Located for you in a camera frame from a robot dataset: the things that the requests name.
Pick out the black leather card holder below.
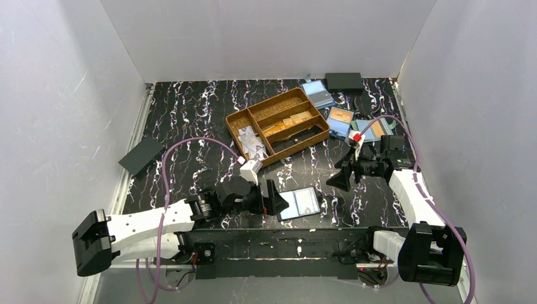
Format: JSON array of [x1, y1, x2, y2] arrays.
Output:
[[277, 187, 320, 221]]

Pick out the green card wallet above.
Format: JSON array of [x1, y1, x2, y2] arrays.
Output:
[[351, 118, 397, 143]]

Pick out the dark grey card case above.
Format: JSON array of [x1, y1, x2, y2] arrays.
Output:
[[118, 136, 165, 176]]

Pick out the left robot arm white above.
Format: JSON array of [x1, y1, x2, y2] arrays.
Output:
[[72, 177, 289, 277]]

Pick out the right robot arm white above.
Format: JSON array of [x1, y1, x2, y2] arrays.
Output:
[[326, 152, 466, 286]]

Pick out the black cards in tray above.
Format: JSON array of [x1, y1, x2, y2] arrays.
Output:
[[271, 125, 323, 153]]

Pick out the white cards in tray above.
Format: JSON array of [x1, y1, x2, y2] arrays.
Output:
[[238, 125, 268, 160]]

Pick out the blue card holder orange card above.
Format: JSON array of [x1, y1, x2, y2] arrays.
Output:
[[326, 106, 355, 139]]

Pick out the tan cards in tray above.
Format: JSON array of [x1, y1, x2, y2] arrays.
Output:
[[262, 111, 313, 136]]

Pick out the light blue card holder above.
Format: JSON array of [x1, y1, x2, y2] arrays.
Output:
[[300, 80, 335, 110]]

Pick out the brown woven organizer tray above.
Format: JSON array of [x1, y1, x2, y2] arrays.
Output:
[[225, 87, 330, 167]]

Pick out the black box at back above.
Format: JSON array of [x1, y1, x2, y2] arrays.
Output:
[[325, 73, 364, 92]]

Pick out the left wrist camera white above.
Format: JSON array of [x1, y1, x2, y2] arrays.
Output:
[[239, 158, 263, 186]]

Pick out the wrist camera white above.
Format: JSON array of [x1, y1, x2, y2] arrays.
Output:
[[344, 130, 365, 160], [239, 158, 263, 186]]

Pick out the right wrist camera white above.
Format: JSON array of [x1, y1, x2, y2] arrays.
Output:
[[344, 130, 365, 160]]

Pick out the aluminium frame rail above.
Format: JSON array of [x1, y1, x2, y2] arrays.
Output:
[[77, 84, 154, 304]]

